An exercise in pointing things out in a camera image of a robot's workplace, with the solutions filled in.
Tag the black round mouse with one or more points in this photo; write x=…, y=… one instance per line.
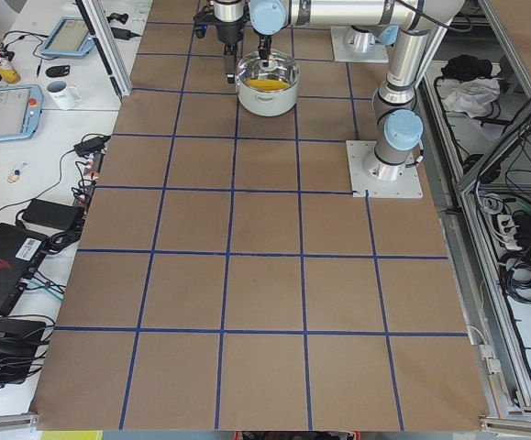
x=58, y=71

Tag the blue teach pendant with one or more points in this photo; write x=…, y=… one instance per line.
x=20, y=109
x=69, y=39

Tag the white crumpled cloth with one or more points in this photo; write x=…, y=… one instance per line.
x=474, y=98

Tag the white power strip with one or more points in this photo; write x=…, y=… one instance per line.
x=507, y=230

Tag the white mug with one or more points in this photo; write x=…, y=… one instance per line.
x=64, y=95

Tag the yellow bottle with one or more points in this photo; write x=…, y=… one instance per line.
x=8, y=72

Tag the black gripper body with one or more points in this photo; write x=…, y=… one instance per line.
x=228, y=32

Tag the black cloth heap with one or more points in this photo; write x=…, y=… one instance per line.
x=466, y=68

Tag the yellow corn cob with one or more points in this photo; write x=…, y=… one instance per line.
x=267, y=85

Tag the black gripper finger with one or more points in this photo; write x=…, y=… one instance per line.
x=230, y=58
x=264, y=48

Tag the black power adapter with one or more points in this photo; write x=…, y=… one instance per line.
x=54, y=215

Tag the aluminium frame post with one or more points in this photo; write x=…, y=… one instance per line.
x=94, y=16

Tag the pale green electric pot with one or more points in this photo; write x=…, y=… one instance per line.
x=267, y=103

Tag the glass pot lid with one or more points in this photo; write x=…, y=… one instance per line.
x=280, y=66

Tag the near blue teach pendant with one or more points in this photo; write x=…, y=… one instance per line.
x=20, y=109

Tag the far blue teach pendant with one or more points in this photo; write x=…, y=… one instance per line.
x=69, y=39

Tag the black laptop computer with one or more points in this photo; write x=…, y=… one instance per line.
x=21, y=252

